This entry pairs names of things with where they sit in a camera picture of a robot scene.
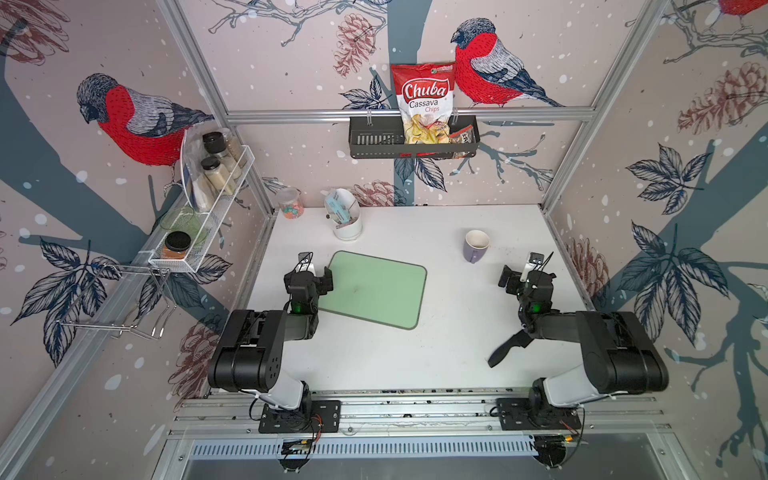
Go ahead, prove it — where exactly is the green cutting board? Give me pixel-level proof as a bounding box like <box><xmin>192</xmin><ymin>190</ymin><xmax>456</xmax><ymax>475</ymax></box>
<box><xmin>319</xmin><ymin>251</ymin><xmax>427</xmax><ymax>330</ymax></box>

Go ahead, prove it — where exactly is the purple mug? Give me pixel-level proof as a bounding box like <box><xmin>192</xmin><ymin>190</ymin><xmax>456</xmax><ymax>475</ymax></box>
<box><xmin>463</xmin><ymin>229</ymin><xmax>490</xmax><ymax>264</ymax></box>

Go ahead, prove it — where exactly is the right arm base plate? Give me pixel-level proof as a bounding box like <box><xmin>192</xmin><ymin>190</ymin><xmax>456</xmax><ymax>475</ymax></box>
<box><xmin>495</xmin><ymin>397</ymin><xmax>582</xmax><ymax>432</ymax></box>

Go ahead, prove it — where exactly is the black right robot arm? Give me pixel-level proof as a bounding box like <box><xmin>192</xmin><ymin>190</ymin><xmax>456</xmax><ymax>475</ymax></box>
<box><xmin>488</xmin><ymin>252</ymin><xmax>669</xmax><ymax>431</ymax></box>

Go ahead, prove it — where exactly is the red cassava chips bag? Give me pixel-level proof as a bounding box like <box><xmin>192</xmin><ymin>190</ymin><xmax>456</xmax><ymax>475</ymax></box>
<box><xmin>391</xmin><ymin>63</ymin><xmax>455</xmax><ymax>144</ymax></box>

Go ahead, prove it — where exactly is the wire hook rack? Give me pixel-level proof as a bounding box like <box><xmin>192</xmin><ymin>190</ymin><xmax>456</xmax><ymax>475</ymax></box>
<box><xmin>55</xmin><ymin>265</ymin><xmax>177</xmax><ymax>340</ymax></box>

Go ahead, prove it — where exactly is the small dark snack packet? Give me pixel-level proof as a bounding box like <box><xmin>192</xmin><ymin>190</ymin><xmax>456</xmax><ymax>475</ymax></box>
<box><xmin>450</xmin><ymin>125</ymin><xmax>475</xmax><ymax>159</ymax></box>

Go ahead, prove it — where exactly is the black knife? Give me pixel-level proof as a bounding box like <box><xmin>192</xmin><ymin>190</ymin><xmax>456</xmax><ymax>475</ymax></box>
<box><xmin>487</xmin><ymin>330</ymin><xmax>533</xmax><ymax>368</ymax></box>

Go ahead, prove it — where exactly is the clear acrylic wall shelf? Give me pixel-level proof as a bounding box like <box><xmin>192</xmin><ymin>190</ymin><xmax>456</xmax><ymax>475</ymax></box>
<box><xmin>149</xmin><ymin>121</ymin><xmax>255</xmax><ymax>273</ymax></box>

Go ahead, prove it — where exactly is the black wall basket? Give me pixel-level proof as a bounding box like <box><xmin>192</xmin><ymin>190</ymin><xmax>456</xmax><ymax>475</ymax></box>
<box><xmin>348</xmin><ymin>115</ymin><xmax>480</xmax><ymax>160</ymax></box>

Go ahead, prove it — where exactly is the candy jar with lid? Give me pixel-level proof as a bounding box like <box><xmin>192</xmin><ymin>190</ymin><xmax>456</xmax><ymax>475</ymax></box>
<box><xmin>275</xmin><ymin>187</ymin><xmax>304</xmax><ymax>219</ymax></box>

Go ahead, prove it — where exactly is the white utensil holder cup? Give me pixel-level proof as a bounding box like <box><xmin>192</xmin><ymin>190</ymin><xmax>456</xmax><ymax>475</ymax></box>
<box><xmin>324</xmin><ymin>188</ymin><xmax>363</xmax><ymax>242</ymax></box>

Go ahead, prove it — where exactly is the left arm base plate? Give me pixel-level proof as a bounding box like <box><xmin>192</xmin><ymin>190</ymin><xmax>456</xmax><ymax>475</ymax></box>
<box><xmin>258</xmin><ymin>400</ymin><xmax>342</xmax><ymax>434</ymax></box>

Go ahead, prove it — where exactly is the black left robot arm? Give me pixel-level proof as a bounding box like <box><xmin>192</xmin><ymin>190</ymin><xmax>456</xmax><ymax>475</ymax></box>
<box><xmin>207</xmin><ymin>252</ymin><xmax>341</xmax><ymax>436</ymax></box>

